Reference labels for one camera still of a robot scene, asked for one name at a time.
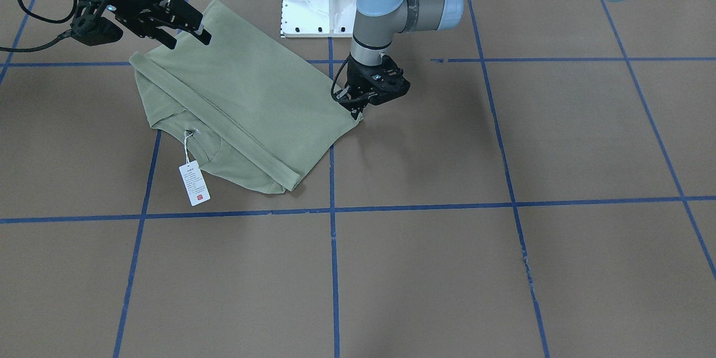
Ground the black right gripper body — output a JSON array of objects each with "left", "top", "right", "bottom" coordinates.
[{"left": 70, "top": 0, "right": 204, "bottom": 45}]

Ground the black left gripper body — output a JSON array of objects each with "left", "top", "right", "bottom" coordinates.
[{"left": 336, "top": 55, "right": 410, "bottom": 111}]

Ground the olive green long-sleeve shirt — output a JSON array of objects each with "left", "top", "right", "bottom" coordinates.
[{"left": 129, "top": 0, "right": 361, "bottom": 194}]

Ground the white paper hang tag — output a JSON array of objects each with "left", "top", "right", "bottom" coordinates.
[{"left": 179, "top": 130, "right": 211, "bottom": 206}]

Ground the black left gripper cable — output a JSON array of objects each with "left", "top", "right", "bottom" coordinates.
[{"left": 331, "top": 56, "right": 352, "bottom": 102}]

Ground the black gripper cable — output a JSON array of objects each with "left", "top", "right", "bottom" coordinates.
[
  {"left": 0, "top": 0, "right": 79, "bottom": 54},
  {"left": 331, "top": 56, "right": 352, "bottom": 102}
]

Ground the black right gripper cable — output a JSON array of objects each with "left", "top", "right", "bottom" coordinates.
[{"left": 0, "top": 0, "right": 79, "bottom": 54}]

